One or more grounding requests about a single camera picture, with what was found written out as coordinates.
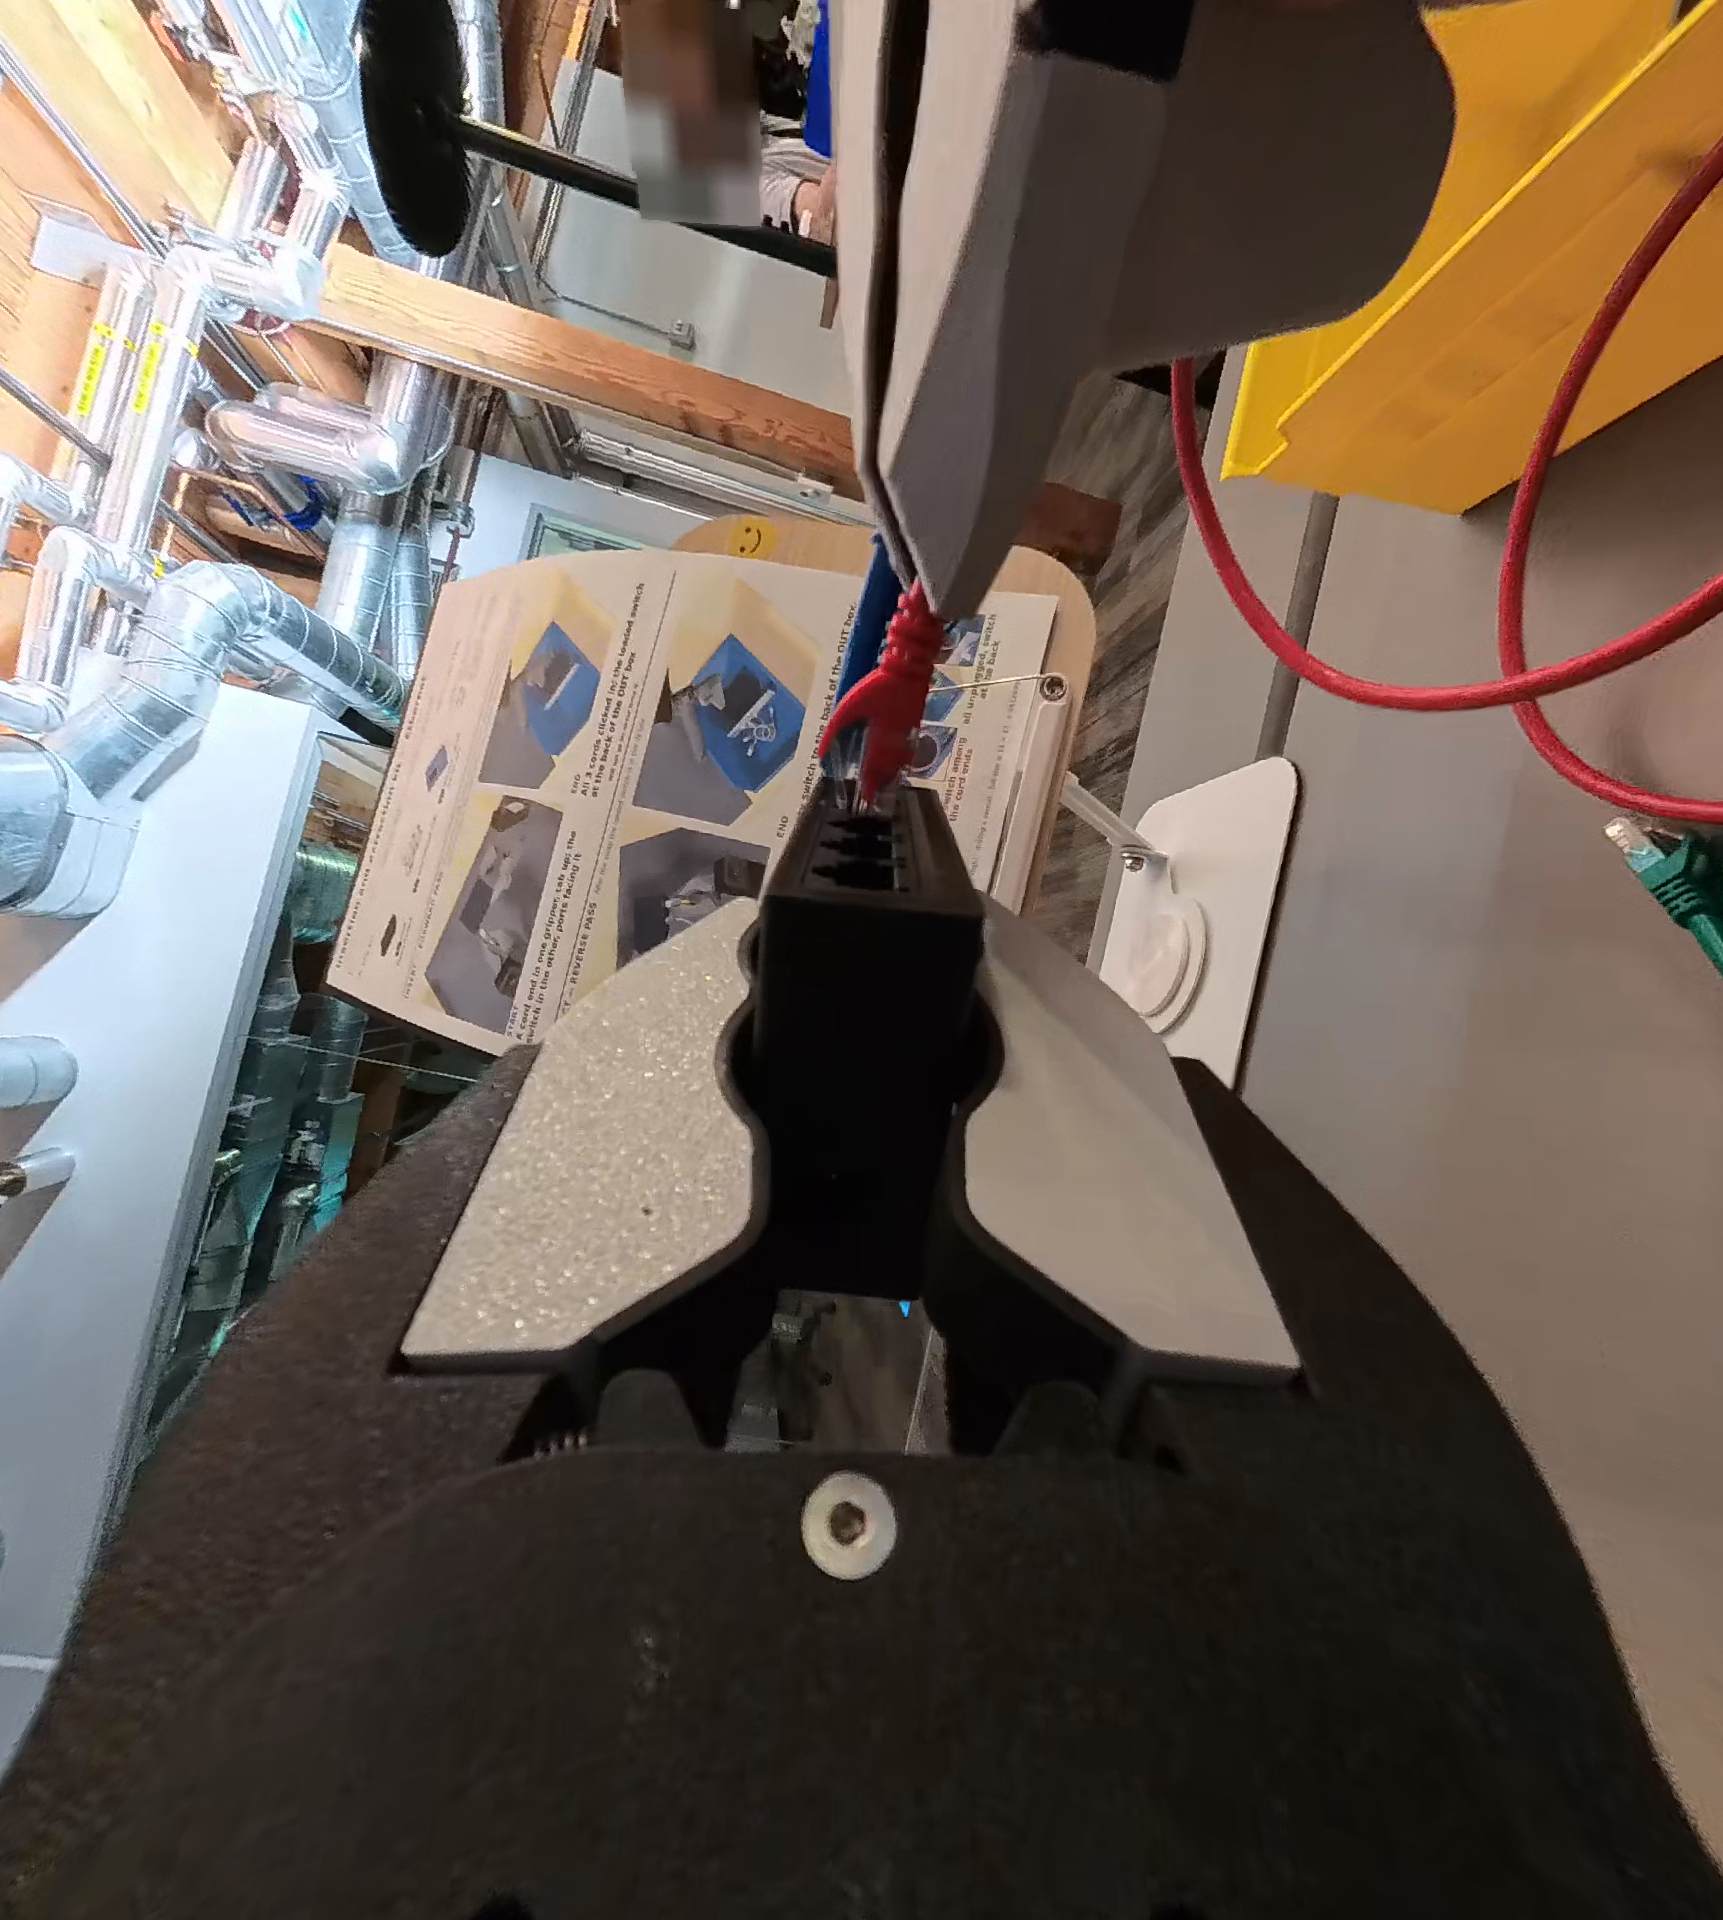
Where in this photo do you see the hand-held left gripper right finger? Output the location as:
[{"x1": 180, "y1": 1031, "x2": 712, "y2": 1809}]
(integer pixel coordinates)
[{"x1": 926, "y1": 910, "x2": 1307, "y2": 1449}]

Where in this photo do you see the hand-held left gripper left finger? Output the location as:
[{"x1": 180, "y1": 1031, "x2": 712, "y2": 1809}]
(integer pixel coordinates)
[{"x1": 398, "y1": 910, "x2": 778, "y2": 1449}]

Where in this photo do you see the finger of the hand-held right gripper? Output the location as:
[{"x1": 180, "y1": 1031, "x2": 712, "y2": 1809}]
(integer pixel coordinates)
[{"x1": 834, "y1": 0, "x2": 1457, "y2": 612}]

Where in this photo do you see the black ethernet switch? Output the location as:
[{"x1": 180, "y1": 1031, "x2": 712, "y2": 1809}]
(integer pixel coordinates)
[{"x1": 751, "y1": 781, "x2": 988, "y2": 1296}]

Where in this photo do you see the blue ethernet cable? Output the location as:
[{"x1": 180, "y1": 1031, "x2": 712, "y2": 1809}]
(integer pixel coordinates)
[{"x1": 824, "y1": 530, "x2": 959, "y2": 812}]

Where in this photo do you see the red ethernet cable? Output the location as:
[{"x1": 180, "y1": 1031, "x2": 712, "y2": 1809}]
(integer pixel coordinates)
[{"x1": 824, "y1": 45, "x2": 1723, "y2": 827}]

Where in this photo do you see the yellow bin with divider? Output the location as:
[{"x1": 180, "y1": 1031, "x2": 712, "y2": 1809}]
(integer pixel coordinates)
[{"x1": 1220, "y1": 0, "x2": 1723, "y2": 514}]

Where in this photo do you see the white stand base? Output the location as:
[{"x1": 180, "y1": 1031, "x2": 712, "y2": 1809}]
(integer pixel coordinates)
[{"x1": 1088, "y1": 754, "x2": 1301, "y2": 1038}]

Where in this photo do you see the printed instruction sheet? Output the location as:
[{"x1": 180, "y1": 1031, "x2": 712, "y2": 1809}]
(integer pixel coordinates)
[{"x1": 325, "y1": 552, "x2": 1064, "y2": 1059}]

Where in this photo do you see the wooden beam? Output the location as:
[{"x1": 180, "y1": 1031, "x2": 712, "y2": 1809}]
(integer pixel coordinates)
[{"x1": 312, "y1": 236, "x2": 863, "y2": 458}]

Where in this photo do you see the green ethernet cable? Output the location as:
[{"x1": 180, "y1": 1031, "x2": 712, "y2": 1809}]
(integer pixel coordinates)
[{"x1": 1604, "y1": 692, "x2": 1723, "y2": 1250}]

